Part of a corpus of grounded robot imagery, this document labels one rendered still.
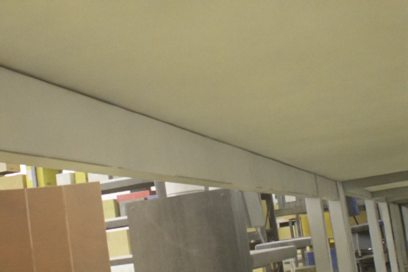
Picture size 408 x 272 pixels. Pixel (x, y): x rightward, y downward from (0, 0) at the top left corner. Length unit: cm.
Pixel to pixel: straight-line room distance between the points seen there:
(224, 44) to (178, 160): 32
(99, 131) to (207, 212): 100
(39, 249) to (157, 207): 29
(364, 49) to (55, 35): 27
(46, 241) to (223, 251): 39
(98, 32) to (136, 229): 122
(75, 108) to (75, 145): 3
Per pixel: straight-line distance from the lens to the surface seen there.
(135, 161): 70
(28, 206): 155
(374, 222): 435
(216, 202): 162
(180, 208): 163
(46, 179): 735
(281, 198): 892
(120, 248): 692
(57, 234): 156
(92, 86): 60
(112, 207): 695
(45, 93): 56
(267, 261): 328
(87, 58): 52
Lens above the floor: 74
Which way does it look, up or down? 8 degrees up
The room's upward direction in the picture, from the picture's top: 8 degrees counter-clockwise
